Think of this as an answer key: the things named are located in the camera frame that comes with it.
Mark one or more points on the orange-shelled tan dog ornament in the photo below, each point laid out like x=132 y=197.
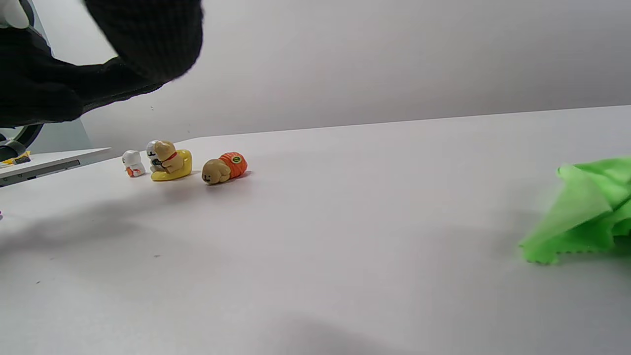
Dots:
x=224 y=170

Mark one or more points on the right grey black controller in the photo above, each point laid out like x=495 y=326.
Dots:
x=10 y=12

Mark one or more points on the white backdrop panel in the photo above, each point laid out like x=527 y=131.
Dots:
x=345 y=59

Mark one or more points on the small white cat ornament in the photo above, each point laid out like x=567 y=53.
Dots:
x=133 y=162

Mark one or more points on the yellow boat animals ornament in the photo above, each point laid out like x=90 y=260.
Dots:
x=172 y=165

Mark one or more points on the person's right hand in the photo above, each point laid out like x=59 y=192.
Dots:
x=44 y=88

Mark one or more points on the black round object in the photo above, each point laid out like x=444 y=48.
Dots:
x=19 y=140

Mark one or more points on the small yellow object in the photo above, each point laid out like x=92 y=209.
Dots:
x=22 y=159

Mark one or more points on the white side table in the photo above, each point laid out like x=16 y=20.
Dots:
x=44 y=160

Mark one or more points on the green cleaning cloth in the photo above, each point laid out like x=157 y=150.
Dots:
x=586 y=212

